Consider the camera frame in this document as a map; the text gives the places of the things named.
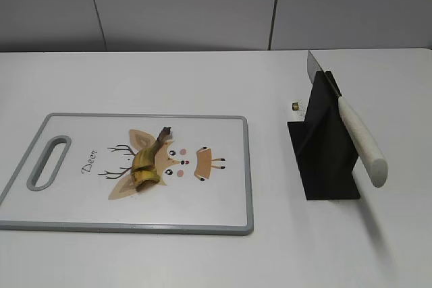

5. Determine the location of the small brass nut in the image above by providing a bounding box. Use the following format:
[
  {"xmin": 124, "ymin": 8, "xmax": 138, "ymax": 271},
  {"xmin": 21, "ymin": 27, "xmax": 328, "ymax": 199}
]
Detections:
[{"xmin": 292, "ymin": 102, "xmax": 300, "ymax": 111}]

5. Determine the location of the yellow banana stem piece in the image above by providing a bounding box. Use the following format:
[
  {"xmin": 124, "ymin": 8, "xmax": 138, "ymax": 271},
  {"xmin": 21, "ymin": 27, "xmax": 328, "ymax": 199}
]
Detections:
[{"xmin": 129, "ymin": 127, "xmax": 171, "ymax": 190}]

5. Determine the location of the white-handled kitchen knife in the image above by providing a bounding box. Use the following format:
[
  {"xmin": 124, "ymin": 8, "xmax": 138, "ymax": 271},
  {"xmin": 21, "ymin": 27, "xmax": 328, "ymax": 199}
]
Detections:
[{"xmin": 307, "ymin": 50, "xmax": 388, "ymax": 188}]

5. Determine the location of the black knife stand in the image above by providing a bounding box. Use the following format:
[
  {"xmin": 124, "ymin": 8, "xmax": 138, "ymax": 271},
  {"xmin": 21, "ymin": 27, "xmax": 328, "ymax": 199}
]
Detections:
[{"xmin": 287, "ymin": 71, "xmax": 360, "ymax": 200}]

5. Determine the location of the white deer cutting board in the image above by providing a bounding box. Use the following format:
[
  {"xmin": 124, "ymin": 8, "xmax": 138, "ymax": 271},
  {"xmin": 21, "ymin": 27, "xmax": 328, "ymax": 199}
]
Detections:
[{"xmin": 1, "ymin": 113, "xmax": 253, "ymax": 235}]

